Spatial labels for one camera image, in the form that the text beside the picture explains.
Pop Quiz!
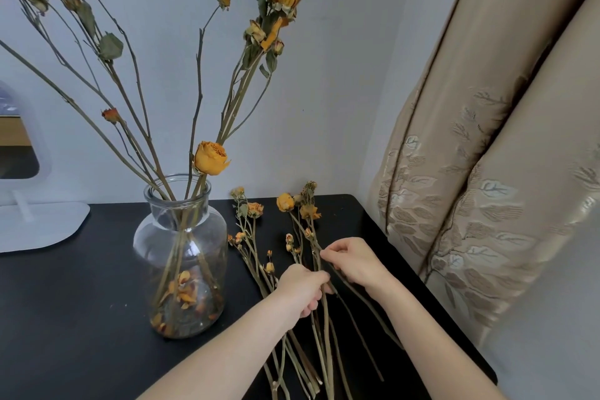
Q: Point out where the white standing mirror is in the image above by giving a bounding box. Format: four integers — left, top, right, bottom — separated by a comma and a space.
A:
0, 81, 91, 254

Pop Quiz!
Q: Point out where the person's left forearm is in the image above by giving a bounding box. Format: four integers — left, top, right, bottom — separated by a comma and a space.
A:
136, 284, 294, 400

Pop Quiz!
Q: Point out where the person's right hand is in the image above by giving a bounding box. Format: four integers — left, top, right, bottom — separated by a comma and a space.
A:
320, 237, 399, 302

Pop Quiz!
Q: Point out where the black table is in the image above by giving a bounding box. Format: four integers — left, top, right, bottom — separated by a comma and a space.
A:
0, 193, 498, 400

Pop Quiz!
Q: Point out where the pile of dried orange petals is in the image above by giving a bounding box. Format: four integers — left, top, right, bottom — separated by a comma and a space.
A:
149, 269, 221, 338

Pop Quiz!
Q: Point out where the person's right forearm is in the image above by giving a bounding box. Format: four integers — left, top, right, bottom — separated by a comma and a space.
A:
377, 277, 509, 400

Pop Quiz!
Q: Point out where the clear glass vase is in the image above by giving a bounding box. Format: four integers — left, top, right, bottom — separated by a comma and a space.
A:
132, 173, 229, 339

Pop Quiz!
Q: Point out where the round yellow dried flower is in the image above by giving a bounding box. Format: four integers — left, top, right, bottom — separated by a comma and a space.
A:
187, 141, 231, 208

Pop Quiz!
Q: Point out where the beige embroidered curtain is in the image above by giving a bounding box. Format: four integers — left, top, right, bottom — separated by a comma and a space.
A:
365, 0, 600, 349

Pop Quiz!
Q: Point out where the person's left hand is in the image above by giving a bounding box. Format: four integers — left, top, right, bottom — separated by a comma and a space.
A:
276, 263, 334, 329

